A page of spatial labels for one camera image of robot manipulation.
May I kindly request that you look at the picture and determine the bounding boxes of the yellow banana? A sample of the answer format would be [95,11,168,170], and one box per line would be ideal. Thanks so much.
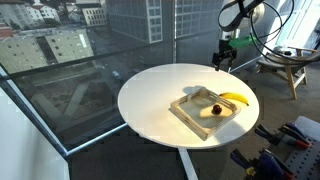
[218,92,250,107]

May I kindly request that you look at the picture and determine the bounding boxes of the light wooden tray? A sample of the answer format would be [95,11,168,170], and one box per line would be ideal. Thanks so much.
[168,87,242,140]

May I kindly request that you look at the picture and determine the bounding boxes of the blue black spring clamp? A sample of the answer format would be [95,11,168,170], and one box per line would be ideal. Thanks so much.
[279,122,313,149]
[254,123,284,147]
[229,148,268,180]
[258,148,297,179]

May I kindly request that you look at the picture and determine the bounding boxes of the white table leg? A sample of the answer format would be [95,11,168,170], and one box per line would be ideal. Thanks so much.
[177,146,199,180]

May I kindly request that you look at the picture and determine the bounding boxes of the wooden lounge chair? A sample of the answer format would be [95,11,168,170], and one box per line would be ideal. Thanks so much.
[254,45,320,100]

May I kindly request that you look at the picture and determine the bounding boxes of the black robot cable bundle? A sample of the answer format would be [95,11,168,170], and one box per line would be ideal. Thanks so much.
[249,0,296,65]

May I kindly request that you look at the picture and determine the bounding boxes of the dark red plum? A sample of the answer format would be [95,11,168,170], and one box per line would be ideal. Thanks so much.
[212,104,223,116]

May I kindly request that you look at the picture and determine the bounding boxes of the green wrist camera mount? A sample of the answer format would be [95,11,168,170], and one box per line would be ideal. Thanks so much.
[228,35,258,49]

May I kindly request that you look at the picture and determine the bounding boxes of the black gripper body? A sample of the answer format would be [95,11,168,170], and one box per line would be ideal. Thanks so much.
[216,39,238,59]

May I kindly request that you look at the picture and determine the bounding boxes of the grey perforated mounting plate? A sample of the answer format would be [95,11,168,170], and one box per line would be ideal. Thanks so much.
[284,136,320,180]

